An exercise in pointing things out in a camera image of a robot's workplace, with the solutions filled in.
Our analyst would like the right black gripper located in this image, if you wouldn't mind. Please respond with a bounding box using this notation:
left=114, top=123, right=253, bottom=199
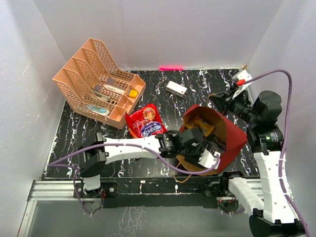
left=209, top=85, right=260, bottom=125

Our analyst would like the red brown paper bag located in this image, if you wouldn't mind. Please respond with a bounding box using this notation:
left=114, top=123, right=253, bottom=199
left=180, top=104, right=247, bottom=176

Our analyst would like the red candy bag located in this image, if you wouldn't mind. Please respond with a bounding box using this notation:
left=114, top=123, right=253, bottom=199
left=125, top=104, right=167, bottom=138

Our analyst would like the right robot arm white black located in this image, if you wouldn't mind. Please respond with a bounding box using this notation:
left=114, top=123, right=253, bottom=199
left=209, top=90, right=307, bottom=237

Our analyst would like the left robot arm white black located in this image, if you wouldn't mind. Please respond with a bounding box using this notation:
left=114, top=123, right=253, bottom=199
left=79, top=128, right=213, bottom=197

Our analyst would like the yellow snack bag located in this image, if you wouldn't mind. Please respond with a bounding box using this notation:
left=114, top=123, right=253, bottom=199
left=185, top=117, right=215, bottom=137

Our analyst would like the small white red box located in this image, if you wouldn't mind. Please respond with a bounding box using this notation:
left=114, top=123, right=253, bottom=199
left=166, top=81, right=188, bottom=98

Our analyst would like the orange yellow block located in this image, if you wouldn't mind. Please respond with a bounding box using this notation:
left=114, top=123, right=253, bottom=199
left=127, top=89, right=138, bottom=98

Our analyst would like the white packet in organizer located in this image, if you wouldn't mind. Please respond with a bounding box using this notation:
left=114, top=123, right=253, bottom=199
left=102, top=84, right=125, bottom=96

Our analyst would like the blue white item in organizer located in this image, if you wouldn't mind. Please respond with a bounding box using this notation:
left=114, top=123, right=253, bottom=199
left=86, top=105, right=110, bottom=116

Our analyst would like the pink plastic file organizer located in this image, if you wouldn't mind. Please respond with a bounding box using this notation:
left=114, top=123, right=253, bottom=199
left=53, top=38, right=146, bottom=129

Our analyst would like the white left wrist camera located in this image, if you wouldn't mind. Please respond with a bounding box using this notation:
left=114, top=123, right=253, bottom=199
left=198, top=150, right=221, bottom=169

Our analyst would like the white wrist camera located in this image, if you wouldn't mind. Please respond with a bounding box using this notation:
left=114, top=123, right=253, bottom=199
left=198, top=150, right=221, bottom=169
left=232, top=69, right=252, bottom=100

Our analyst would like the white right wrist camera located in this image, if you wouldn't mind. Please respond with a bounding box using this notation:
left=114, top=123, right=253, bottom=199
left=232, top=69, right=252, bottom=100

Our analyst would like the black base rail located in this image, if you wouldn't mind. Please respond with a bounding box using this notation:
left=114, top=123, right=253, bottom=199
left=74, top=176, right=241, bottom=213

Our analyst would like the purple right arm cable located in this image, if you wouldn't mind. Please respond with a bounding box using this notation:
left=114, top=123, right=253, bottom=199
left=243, top=70, right=312, bottom=237

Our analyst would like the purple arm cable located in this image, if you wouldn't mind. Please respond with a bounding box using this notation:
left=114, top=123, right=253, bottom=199
left=243, top=70, right=312, bottom=237
left=44, top=147, right=221, bottom=218

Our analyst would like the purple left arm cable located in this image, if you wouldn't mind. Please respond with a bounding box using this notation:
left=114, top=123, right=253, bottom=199
left=44, top=147, right=221, bottom=218

